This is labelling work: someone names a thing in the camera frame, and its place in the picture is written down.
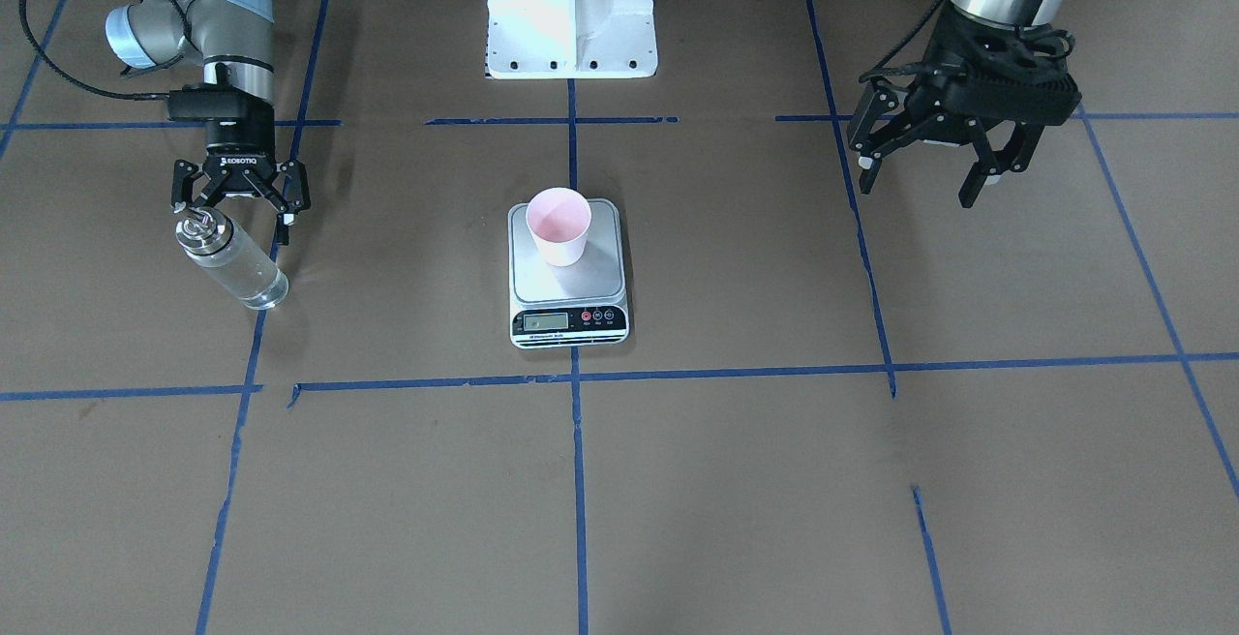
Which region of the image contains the clear glass sauce bottle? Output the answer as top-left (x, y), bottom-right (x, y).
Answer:
top-left (173, 207), bottom-right (290, 312)

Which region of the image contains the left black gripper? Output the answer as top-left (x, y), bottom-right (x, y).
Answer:
top-left (846, 12), bottom-right (1080, 210)

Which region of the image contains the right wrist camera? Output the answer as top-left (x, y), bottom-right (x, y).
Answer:
top-left (166, 83), bottom-right (271, 123)

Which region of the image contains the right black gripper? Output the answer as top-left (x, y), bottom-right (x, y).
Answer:
top-left (172, 106), bottom-right (311, 227)

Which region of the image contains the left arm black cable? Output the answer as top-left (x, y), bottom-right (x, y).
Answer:
top-left (860, 0), bottom-right (954, 84)

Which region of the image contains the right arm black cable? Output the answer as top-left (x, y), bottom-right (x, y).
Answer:
top-left (19, 0), bottom-right (209, 102)

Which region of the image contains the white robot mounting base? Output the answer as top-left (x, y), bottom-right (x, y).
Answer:
top-left (484, 0), bottom-right (659, 80)

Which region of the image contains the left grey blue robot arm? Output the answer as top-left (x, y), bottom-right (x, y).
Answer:
top-left (846, 0), bottom-right (1080, 208)

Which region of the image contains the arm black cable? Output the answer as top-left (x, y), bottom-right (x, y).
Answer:
top-left (860, 0), bottom-right (954, 84)
top-left (19, 0), bottom-right (209, 102)

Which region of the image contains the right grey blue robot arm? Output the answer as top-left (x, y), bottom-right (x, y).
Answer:
top-left (107, 0), bottom-right (311, 235)

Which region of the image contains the white digital kitchen scale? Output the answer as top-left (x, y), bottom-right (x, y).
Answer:
top-left (507, 198), bottom-right (631, 349)

